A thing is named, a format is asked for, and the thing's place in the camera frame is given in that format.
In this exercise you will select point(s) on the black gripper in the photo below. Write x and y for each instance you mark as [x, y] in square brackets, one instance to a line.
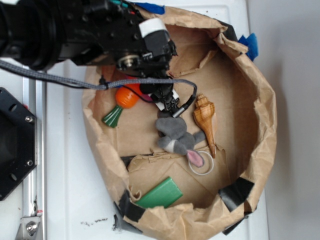
[136, 46]

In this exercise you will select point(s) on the orange plastic toy carrot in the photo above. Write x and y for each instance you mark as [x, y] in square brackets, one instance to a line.
[126, 97]

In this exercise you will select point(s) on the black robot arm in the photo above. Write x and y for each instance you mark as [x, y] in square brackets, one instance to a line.
[42, 33]

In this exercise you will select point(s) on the brown wooden conch shell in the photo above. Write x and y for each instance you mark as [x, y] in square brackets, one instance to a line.
[203, 116]

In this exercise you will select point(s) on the grey plush bunny toy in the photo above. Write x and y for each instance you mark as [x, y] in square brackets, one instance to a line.
[174, 138]

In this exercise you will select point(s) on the blue tape top strip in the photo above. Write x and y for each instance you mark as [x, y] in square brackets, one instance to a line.
[151, 7]

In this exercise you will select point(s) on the blue tape strip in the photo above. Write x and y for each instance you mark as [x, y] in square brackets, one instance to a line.
[252, 43]
[151, 7]

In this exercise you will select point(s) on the brown paper bag bin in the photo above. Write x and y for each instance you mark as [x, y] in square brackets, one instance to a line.
[245, 119]

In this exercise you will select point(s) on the green rectangular block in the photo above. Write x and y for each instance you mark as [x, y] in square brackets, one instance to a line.
[163, 195]

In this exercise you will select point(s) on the blue tape right strip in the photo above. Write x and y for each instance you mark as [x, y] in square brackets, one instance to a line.
[252, 43]

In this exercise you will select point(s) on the black tape lower left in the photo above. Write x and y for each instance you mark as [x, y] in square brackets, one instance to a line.
[129, 209]

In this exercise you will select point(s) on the black tape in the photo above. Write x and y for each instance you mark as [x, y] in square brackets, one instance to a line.
[129, 209]
[236, 193]

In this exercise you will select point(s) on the black tape lower right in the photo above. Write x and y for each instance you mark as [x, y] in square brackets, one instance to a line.
[236, 193]

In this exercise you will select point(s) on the white plastic tray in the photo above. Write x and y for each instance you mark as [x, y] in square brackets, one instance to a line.
[78, 206]

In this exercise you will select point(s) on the aluminium extrusion rail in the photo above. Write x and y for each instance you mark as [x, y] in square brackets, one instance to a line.
[34, 185]

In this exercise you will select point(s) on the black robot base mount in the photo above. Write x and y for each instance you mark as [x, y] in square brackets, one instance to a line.
[17, 143]

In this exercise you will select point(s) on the metal corner bracket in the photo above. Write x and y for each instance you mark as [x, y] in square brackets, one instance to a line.
[30, 228]

